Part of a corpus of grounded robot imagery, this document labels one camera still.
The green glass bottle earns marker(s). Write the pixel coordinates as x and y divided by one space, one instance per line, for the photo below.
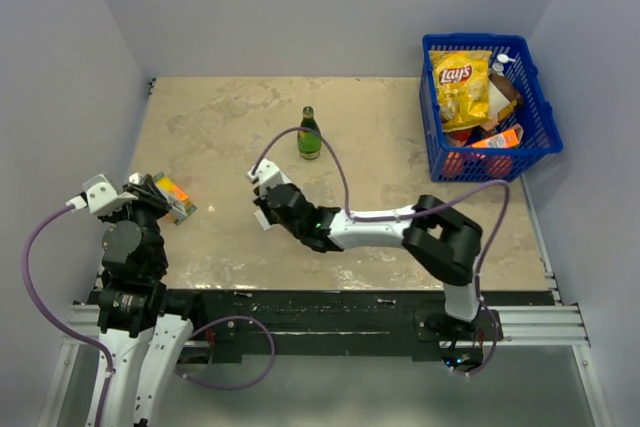
308 142

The black corner bracket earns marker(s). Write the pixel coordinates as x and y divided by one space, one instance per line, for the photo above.
151 86

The white cap bottle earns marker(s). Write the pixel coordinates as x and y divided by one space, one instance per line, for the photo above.
500 62

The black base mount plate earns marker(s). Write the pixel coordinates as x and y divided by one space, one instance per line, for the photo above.
311 323

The brown white snack package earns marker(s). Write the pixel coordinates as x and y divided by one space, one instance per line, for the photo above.
504 98

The orange carton box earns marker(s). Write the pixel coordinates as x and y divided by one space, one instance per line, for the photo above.
509 138

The white remote control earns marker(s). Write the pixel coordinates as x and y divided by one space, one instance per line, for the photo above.
172 199

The yellow chips bag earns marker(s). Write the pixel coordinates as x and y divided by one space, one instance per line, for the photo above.
461 80

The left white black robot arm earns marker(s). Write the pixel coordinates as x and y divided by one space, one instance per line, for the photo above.
141 330

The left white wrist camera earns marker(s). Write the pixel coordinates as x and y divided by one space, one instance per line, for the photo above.
100 197

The blue plastic basket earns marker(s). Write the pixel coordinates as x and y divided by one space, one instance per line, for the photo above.
450 157

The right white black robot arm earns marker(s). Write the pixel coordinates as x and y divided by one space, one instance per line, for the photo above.
443 241

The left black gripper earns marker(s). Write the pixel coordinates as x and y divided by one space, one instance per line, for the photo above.
160 204

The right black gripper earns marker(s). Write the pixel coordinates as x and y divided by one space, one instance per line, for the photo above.
266 207

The white battery cover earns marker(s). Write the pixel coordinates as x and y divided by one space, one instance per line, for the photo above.
263 221

